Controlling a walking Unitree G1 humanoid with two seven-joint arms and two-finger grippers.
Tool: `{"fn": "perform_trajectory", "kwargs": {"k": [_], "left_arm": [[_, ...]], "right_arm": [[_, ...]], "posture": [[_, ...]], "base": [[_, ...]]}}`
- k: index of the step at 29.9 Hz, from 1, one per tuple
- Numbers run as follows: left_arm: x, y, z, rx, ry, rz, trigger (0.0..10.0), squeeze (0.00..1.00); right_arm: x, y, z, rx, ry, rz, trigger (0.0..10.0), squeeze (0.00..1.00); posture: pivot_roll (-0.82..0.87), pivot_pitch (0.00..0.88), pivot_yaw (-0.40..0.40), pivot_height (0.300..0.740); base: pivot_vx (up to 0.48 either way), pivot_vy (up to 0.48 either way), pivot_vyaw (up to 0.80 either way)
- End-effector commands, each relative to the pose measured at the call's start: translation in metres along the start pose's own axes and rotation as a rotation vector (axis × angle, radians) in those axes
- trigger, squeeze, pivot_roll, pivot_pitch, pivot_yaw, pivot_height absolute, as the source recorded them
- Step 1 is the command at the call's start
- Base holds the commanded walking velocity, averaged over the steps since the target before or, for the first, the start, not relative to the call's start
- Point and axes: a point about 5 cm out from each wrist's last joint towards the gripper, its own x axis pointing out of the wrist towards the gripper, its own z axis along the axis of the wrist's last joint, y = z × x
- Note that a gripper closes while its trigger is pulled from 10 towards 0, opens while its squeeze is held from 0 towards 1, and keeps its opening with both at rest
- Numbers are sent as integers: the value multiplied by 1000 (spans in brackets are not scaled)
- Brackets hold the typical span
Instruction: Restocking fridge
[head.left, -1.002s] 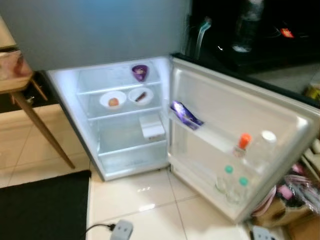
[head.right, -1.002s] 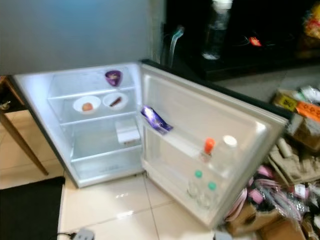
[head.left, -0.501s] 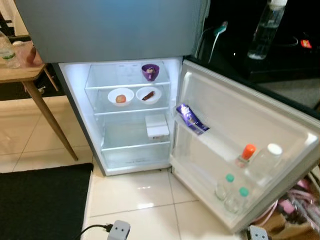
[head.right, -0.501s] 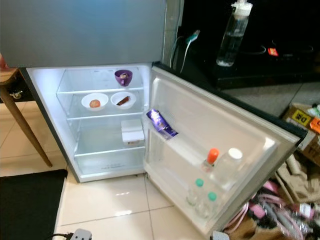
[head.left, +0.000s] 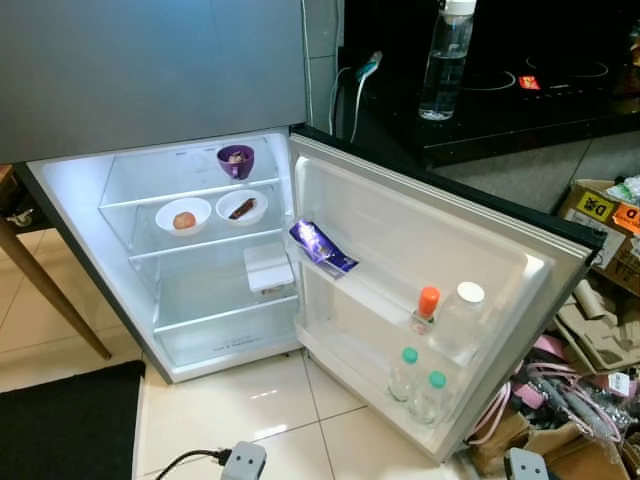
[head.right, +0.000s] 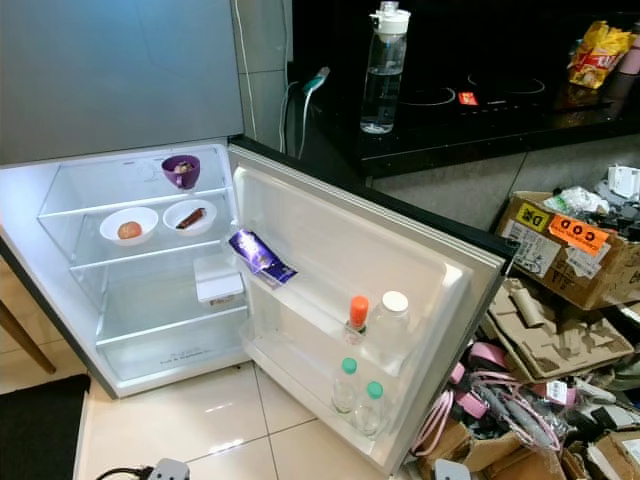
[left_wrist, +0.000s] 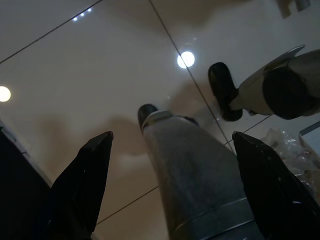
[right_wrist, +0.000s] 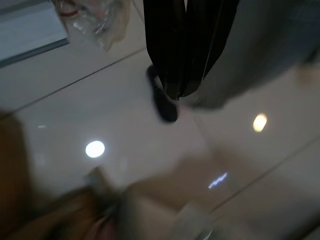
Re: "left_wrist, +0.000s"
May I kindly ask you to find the grey left robot leg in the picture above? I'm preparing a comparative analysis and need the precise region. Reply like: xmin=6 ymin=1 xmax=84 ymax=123
xmin=136 ymin=103 xmax=258 ymax=240

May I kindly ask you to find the grey right robot leg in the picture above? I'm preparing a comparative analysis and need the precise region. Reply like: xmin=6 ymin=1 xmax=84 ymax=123
xmin=207 ymin=44 xmax=320 ymax=123

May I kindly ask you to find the grey robot leg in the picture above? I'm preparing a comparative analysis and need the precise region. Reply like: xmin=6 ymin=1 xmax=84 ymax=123
xmin=207 ymin=44 xmax=320 ymax=123
xmin=136 ymin=103 xmax=258 ymax=240

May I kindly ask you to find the crumpled clear plastic bag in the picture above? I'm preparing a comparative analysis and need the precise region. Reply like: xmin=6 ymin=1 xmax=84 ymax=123
xmin=259 ymin=127 xmax=320 ymax=187

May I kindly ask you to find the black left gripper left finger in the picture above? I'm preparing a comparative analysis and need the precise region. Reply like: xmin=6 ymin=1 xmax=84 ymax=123
xmin=21 ymin=131 xmax=115 ymax=240

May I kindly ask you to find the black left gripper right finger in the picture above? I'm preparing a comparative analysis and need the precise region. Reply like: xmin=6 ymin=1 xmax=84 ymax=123
xmin=232 ymin=131 xmax=320 ymax=240

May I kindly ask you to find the black floor mat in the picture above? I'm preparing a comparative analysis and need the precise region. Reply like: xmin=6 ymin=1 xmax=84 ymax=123
xmin=0 ymin=119 xmax=52 ymax=240

